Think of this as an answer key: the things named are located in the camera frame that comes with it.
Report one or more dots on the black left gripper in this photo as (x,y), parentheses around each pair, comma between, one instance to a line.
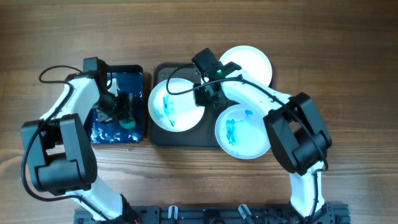
(125,112)

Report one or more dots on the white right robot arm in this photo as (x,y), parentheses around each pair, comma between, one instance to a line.
(298,136)

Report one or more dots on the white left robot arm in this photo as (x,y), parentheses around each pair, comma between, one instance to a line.
(59,162)

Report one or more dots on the green yellow sponge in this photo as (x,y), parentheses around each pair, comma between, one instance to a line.
(127,120)

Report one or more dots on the black water tray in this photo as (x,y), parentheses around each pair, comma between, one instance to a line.
(127,78)

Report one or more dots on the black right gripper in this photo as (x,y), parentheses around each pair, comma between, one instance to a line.
(204,98)

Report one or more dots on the white plate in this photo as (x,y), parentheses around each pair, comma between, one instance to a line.
(241,133)
(175,113)
(252,60)

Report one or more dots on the grey metal tray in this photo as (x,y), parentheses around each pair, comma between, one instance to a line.
(202,134)

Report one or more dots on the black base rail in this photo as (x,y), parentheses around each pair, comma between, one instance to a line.
(278,214)

